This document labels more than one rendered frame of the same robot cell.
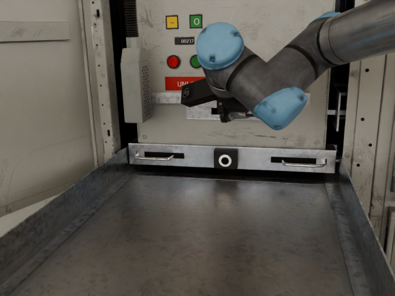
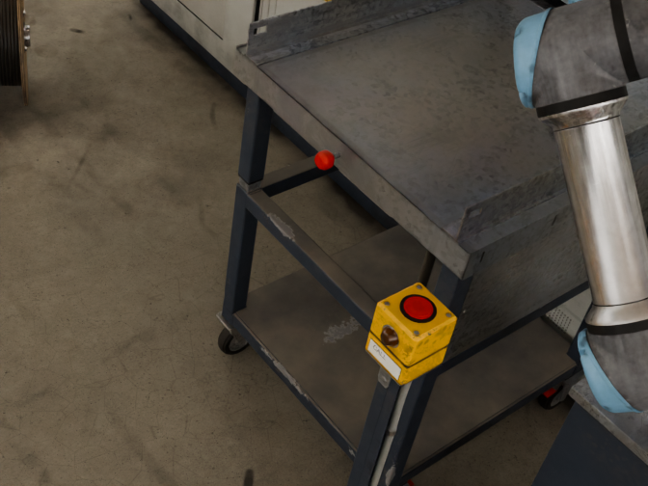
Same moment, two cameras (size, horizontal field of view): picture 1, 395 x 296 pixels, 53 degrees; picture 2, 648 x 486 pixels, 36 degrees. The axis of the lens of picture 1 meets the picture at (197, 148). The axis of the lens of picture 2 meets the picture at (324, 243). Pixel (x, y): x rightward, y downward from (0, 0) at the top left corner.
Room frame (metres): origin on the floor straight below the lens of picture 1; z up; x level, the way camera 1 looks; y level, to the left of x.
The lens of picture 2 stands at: (-0.85, -0.61, 1.83)
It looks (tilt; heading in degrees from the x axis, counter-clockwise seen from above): 43 degrees down; 31
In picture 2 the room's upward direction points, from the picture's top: 12 degrees clockwise
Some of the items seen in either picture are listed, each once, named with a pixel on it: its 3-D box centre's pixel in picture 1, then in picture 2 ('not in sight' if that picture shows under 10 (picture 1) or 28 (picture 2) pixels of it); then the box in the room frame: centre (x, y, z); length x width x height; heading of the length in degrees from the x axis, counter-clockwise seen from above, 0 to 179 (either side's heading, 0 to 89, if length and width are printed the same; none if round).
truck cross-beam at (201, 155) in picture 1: (227, 154); not in sight; (1.00, -0.08, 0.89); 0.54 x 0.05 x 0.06; 77
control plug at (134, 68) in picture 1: (136, 84); not in sight; (0.96, 0.14, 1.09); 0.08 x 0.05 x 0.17; 167
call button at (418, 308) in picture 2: not in sight; (418, 310); (0.01, -0.25, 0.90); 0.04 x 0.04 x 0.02
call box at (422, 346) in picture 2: not in sight; (410, 333); (0.01, -0.25, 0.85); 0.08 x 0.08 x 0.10; 77
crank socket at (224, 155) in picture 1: (226, 158); not in sight; (0.96, -0.07, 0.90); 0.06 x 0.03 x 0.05; 77
